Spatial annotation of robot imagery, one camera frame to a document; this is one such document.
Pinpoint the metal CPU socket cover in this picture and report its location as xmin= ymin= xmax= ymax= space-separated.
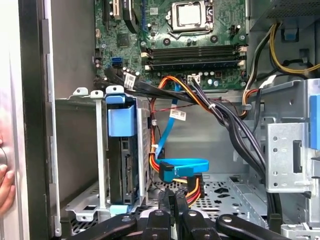
xmin=169 ymin=0 xmax=216 ymax=35

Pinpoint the orange red power wire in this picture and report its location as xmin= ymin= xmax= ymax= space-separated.
xmin=148 ymin=76 xmax=216 ymax=208

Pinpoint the hard disk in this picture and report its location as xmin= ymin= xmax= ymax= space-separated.
xmin=105 ymin=86 xmax=141 ymax=217

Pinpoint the yellow power cable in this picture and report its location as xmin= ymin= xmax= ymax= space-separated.
xmin=243 ymin=22 xmax=320 ymax=118

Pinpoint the black PC case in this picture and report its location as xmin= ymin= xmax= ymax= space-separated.
xmin=0 ymin=0 xmax=320 ymax=240

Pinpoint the black cable bundle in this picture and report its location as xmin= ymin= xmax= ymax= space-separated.
xmin=93 ymin=67 xmax=281 ymax=218

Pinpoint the silver drive cage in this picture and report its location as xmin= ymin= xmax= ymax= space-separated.
xmin=259 ymin=78 xmax=320 ymax=240

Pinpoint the grey power supply unit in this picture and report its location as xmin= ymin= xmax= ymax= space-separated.
xmin=249 ymin=0 xmax=320 ymax=32

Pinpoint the blue board port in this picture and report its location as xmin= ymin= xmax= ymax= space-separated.
xmin=111 ymin=56 xmax=124 ymax=69

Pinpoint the white expansion slot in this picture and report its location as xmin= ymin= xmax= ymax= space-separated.
xmin=112 ymin=0 xmax=121 ymax=21

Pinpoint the blue plastic drive latch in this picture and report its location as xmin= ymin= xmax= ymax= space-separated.
xmin=309 ymin=94 xmax=320 ymax=151

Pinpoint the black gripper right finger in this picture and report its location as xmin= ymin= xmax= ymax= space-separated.
xmin=174 ymin=190 xmax=286 ymax=240

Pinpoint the green motherboard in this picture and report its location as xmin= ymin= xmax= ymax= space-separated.
xmin=93 ymin=0 xmax=248 ymax=92

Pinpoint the person's hand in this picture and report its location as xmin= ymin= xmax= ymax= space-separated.
xmin=0 ymin=134 xmax=17 ymax=218

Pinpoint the small blue plastic clip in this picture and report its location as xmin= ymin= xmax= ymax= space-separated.
xmin=283 ymin=28 xmax=300 ymax=41

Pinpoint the blue data wire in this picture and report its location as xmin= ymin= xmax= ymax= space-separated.
xmin=153 ymin=82 xmax=210 ymax=185

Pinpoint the silver CPU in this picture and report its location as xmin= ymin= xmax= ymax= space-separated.
xmin=177 ymin=3 xmax=204 ymax=26

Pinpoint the silver disk bay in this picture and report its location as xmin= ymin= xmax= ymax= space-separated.
xmin=66 ymin=86 xmax=152 ymax=222

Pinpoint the black RAM slot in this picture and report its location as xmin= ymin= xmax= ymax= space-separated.
xmin=141 ymin=46 xmax=247 ymax=54
xmin=141 ymin=51 xmax=247 ymax=59

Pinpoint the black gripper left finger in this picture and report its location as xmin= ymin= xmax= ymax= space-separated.
xmin=66 ymin=187 xmax=176 ymax=240

